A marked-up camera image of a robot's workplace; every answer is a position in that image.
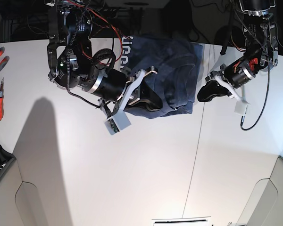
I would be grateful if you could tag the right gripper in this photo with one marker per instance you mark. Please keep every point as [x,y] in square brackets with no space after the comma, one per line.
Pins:
[112,85]

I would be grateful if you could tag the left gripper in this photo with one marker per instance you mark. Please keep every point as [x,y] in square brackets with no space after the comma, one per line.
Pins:
[237,74]

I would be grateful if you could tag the blue-grey printed t-shirt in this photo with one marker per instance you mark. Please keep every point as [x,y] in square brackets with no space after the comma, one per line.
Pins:
[178,63]

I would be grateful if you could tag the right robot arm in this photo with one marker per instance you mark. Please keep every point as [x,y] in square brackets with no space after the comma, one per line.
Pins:
[87,76]

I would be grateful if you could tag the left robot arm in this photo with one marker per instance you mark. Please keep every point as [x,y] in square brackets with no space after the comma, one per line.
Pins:
[261,49]

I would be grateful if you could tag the black round floor object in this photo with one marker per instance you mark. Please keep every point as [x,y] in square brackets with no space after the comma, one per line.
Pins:
[236,38]

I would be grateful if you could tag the grey partition right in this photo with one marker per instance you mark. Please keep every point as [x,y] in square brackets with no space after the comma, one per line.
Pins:
[265,204]

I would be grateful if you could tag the grey partition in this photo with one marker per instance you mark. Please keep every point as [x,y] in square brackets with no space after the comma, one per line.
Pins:
[20,203]
[265,204]

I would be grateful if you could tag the grey partition left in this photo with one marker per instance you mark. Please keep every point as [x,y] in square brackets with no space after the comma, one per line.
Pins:
[20,203]

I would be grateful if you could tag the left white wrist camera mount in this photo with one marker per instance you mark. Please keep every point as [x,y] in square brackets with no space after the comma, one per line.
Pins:
[241,103]

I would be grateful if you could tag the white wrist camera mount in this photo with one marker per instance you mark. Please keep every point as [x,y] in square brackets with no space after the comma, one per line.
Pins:
[116,119]
[241,103]

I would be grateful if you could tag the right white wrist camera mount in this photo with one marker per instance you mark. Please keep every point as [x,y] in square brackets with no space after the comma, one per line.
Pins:
[116,119]

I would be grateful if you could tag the orange handled screwdriver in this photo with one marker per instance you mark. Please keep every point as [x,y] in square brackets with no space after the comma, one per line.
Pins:
[1,99]

